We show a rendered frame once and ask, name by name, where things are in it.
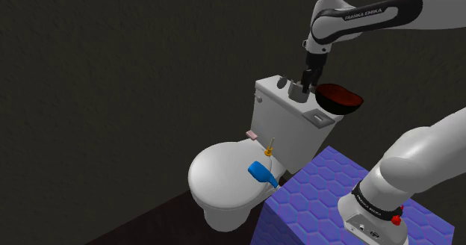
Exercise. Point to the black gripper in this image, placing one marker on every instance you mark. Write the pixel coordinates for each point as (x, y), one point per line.
(315, 61)

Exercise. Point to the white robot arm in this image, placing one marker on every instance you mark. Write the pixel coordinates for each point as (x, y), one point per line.
(407, 164)

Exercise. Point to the black bowl with red inside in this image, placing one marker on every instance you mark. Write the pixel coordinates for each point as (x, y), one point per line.
(340, 100)

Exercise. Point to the grey flat slotted box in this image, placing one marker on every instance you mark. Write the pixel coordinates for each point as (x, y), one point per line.
(317, 118)

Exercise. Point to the small pink block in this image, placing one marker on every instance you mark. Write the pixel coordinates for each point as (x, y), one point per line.
(251, 134)

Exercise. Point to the blue scoop-shaped brush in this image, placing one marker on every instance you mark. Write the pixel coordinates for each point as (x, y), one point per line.
(260, 172)

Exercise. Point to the blue hexagon patterned robot stand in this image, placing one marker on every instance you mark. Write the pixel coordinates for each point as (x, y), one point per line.
(309, 200)

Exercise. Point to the white toilet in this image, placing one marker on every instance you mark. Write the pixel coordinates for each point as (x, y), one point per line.
(225, 175)

